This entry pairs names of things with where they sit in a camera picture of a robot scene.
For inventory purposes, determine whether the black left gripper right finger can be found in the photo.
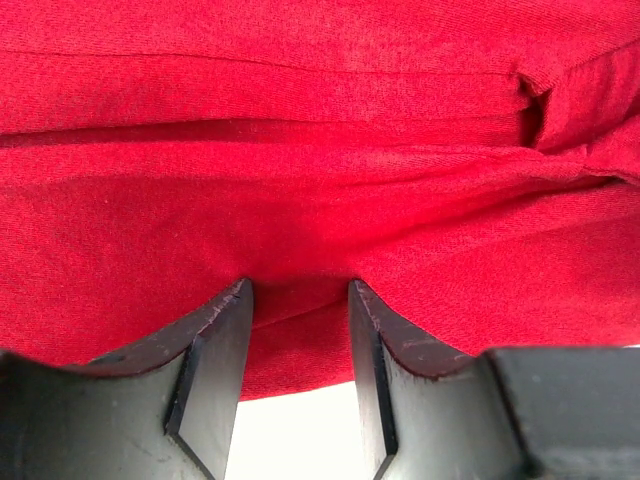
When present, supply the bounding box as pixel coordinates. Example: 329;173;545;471
348;280;639;479

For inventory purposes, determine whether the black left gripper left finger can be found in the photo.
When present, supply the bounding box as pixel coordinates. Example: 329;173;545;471
1;279;254;479

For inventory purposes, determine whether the dark red t shirt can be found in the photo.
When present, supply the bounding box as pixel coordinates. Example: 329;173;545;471
1;1;639;399

